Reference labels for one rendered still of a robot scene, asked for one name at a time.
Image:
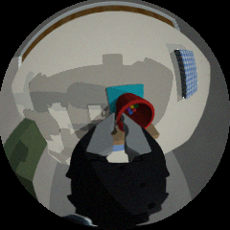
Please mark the red cup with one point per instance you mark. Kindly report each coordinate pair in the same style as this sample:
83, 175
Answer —
144, 114

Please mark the blue plaid towel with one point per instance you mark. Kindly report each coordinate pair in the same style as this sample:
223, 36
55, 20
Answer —
187, 68

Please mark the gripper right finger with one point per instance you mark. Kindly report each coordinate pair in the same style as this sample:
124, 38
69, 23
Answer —
140, 143

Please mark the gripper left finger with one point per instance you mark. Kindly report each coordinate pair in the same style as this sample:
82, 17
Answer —
97, 142

